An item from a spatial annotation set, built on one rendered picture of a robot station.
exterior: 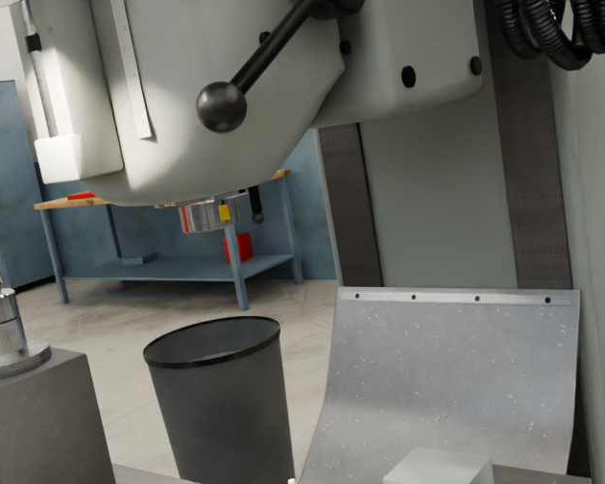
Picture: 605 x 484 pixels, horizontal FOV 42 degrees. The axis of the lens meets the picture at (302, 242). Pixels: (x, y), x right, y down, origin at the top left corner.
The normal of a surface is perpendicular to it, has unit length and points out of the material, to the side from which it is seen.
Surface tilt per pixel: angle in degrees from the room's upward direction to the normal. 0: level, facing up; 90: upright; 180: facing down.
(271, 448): 94
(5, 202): 90
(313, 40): 90
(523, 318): 64
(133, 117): 90
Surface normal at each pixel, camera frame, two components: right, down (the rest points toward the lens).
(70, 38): 0.79, -0.03
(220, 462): -0.07, 0.26
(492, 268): -0.59, 0.24
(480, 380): -0.60, -0.24
